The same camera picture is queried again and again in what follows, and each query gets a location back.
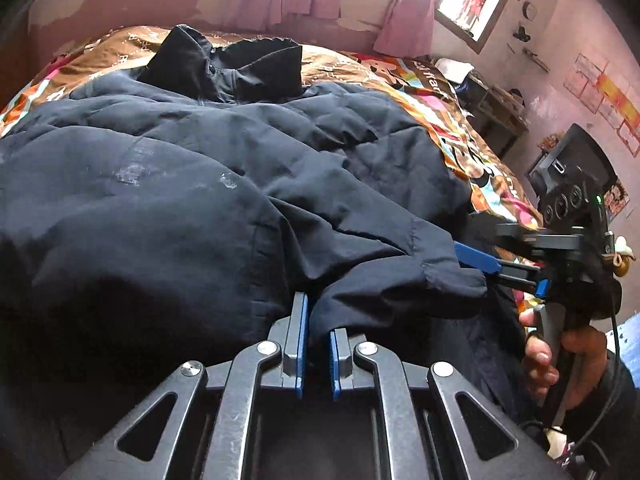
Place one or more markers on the small wall shelf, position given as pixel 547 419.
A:
pixel 536 59

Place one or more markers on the round wall clock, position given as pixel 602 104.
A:
pixel 529 10

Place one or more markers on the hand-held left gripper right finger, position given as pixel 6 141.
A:
pixel 334 365

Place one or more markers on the person's right forearm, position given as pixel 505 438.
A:
pixel 615 410

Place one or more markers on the group of wall certificates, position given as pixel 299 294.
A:
pixel 600 85

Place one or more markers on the dark navy padded jacket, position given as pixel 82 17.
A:
pixel 200 185

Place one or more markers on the colourful wall sticker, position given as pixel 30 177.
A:
pixel 616 197

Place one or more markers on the black wall-mounted object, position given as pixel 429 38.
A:
pixel 520 33

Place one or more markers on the white cloth bundle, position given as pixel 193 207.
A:
pixel 455 69

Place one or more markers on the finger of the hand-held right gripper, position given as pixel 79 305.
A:
pixel 542 288
pixel 475 258

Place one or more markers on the wooden desk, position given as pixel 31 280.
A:
pixel 500 110

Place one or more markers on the person's right hand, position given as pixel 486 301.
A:
pixel 539 360

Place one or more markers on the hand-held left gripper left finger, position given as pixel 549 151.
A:
pixel 299 350

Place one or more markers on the wooden framed window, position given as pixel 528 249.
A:
pixel 450 0

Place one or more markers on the brown printed cartoon blanket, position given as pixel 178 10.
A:
pixel 435 105

